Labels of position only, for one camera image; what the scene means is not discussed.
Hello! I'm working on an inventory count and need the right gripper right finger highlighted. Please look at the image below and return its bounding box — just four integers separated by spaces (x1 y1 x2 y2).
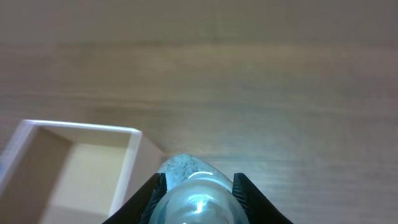
232 173 293 224

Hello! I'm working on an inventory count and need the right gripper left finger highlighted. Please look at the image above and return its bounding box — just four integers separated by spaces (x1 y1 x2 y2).
103 173 167 224

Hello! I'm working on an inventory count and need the dark blue pump bottle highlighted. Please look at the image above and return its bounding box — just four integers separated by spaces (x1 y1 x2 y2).
149 154 249 224

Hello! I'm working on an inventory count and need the white cardboard box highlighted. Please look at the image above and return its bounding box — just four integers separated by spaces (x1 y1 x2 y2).
1 119 165 223

